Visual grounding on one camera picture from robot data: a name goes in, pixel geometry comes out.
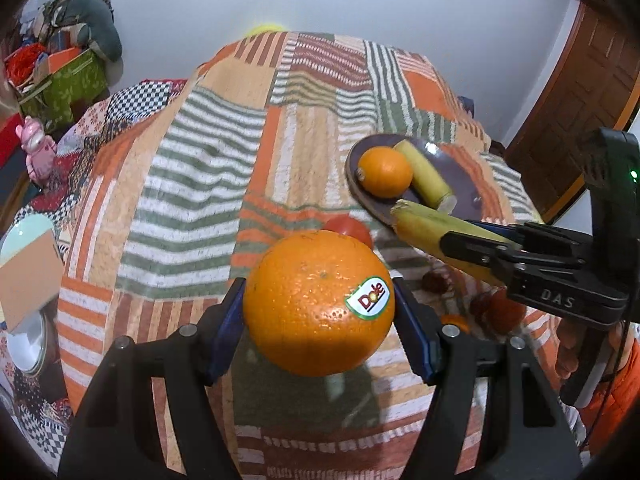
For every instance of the small tangerine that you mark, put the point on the small tangerine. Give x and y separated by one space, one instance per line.
456 321

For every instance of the long banana piece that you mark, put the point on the long banana piece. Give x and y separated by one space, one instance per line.
422 232

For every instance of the red tomato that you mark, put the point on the red tomato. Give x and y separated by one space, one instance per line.
355 230
505 312

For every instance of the striped patchwork blanket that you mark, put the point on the striped patchwork blanket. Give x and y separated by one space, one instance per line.
200 160

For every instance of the green cardboard box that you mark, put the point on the green cardboard box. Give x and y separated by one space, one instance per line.
70 85

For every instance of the small orange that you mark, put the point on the small orange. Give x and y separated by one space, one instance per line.
385 170

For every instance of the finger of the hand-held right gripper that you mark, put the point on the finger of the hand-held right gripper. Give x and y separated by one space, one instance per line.
500 231
482 252

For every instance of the person's right forearm orange sleeve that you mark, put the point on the person's right forearm orange sleeve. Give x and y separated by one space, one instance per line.
617 390

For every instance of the yellow ball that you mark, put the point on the yellow ball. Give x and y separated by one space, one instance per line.
265 29

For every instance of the large orange with sticker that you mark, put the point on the large orange with sticker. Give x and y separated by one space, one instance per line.
310 310

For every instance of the brown wooden door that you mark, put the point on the brown wooden door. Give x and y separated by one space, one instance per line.
575 90

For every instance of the grey plush cushion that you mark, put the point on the grey plush cushion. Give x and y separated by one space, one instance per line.
97 27

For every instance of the pink toy figure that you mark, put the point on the pink toy figure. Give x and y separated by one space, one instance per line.
37 152

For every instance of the small red fruit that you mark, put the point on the small red fruit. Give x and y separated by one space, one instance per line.
436 281
479 306

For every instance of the dark brown plate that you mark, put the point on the dark brown plate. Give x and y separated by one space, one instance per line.
465 180

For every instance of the short banana piece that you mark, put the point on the short banana piece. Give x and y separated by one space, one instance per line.
427 175

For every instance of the person's right hand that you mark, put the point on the person's right hand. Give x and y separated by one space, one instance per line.
567 350

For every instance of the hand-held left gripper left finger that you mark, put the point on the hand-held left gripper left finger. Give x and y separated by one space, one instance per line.
227 332

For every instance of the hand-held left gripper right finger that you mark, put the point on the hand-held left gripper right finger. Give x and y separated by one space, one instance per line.
416 335

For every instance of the brown cardboard sheet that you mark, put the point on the brown cardboard sheet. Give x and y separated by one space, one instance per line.
30 280

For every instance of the checkered patchwork quilt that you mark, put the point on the checkered patchwork quilt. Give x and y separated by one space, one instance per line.
135 97

